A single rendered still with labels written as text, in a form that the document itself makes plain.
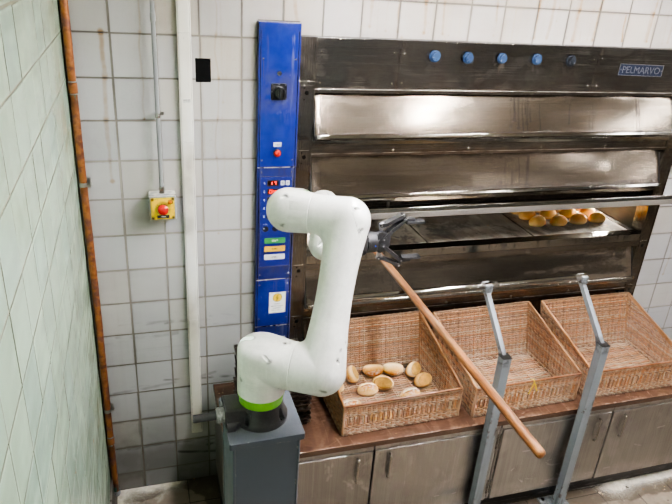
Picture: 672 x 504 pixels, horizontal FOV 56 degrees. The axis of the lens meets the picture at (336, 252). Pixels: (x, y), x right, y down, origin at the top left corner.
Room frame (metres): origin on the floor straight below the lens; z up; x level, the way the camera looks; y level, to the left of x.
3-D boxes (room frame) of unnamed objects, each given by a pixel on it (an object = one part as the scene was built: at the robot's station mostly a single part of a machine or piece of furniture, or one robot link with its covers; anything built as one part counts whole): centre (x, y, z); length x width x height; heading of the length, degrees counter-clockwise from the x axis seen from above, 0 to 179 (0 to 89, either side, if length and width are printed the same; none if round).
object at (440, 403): (2.37, -0.25, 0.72); 0.56 x 0.49 x 0.28; 110
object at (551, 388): (2.55, -0.83, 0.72); 0.56 x 0.49 x 0.28; 110
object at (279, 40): (3.35, 0.57, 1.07); 1.93 x 0.16 x 2.15; 18
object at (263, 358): (1.41, 0.16, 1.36); 0.16 x 0.13 x 0.19; 78
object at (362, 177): (2.80, -0.72, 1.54); 1.79 x 0.11 x 0.19; 108
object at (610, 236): (2.82, -0.72, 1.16); 1.80 x 0.06 x 0.04; 108
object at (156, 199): (2.28, 0.69, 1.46); 0.10 x 0.07 x 0.10; 108
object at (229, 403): (1.39, 0.23, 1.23); 0.26 x 0.15 x 0.06; 109
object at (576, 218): (3.40, -1.13, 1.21); 0.61 x 0.48 x 0.06; 18
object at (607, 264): (2.80, -0.72, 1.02); 1.79 x 0.11 x 0.19; 108
